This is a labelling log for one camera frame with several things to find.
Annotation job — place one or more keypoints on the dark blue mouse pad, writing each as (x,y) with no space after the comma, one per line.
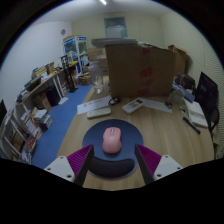
(130,133)

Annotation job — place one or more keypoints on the clear glass jar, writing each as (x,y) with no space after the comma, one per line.
(98,85)

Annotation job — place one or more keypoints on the large brown cardboard box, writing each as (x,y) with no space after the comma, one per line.
(130,70)

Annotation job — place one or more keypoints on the dark blue book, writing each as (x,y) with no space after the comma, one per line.
(185,92)

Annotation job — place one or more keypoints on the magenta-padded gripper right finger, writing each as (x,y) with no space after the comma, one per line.
(166,165)

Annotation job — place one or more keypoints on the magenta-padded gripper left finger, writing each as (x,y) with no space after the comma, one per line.
(60,166)

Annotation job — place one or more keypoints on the black bag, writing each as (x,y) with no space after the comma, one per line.
(186,80)

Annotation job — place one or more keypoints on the shelf unit with books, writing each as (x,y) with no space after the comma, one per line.
(20,136)

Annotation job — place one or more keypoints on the black floor stand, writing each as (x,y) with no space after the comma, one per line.
(70,75)

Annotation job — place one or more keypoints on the black office chair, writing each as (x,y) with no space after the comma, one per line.
(208,96)

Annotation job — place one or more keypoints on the round wall clock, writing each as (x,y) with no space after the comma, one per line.
(63,31)

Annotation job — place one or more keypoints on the small brown cardboard box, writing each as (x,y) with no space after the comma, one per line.
(85,80)

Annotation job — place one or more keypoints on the pink computer mouse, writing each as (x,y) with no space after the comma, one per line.
(112,141)

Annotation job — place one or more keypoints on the ceiling light tube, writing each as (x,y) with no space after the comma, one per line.
(103,2)

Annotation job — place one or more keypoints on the wooden side desk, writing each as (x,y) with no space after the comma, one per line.
(43,85)

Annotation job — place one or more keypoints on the large white book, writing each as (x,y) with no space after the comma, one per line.
(197,115)

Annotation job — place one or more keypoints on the stack of grey papers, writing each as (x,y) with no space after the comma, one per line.
(113,41)

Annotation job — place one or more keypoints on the printed white paper sheet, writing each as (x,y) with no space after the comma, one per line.
(91,105)

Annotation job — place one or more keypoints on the blue white display cabinet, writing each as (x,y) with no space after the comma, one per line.
(76,53)

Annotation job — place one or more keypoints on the plain white remote control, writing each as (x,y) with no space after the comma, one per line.
(99,113)

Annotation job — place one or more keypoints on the black marker pen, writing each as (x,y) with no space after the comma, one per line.
(191,125)

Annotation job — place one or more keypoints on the small wall window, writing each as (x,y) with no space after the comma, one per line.
(115,27)

